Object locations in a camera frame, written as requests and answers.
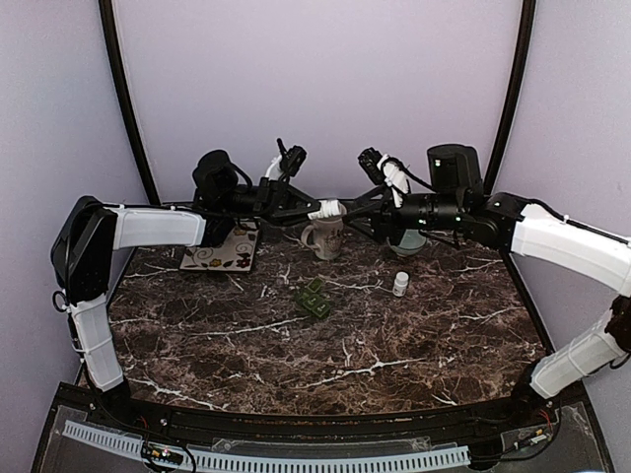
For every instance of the floral square plate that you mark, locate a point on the floral square plate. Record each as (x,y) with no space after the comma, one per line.
(235,254)

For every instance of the cream ceramic mug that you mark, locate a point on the cream ceramic mug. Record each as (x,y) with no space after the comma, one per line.
(324,237)

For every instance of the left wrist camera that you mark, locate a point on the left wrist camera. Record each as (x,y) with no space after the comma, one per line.
(287,164)

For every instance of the right black frame post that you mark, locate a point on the right black frame post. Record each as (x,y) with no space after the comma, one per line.
(512,96)

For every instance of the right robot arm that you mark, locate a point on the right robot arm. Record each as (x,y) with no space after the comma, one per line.
(529,227)

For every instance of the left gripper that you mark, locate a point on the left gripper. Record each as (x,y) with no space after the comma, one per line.
(272,191)

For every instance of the green weekly pill organizer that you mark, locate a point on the green weekly pill organizer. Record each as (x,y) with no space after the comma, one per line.
(311,299)

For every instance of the black frame post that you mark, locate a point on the black frame post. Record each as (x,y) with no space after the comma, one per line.
(512,96)
(124,98)

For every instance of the white pill bottle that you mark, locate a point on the white pill bottle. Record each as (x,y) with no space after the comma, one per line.
(400,284)
(329,208)

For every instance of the white slotted cable duct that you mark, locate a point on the white slotted cable duct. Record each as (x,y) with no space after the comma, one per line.
(251,456)

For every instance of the left black frame post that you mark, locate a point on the left black frame post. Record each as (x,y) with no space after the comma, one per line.
(124,98)

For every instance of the black front rail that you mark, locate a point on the black front rail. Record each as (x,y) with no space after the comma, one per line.
(472,422)

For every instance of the teal bowl right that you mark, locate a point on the teal bowl right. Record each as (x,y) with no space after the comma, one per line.
(411,243)

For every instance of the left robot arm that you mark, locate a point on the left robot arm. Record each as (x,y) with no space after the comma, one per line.
(81,258)

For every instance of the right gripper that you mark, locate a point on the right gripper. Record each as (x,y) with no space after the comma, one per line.
(379,211)

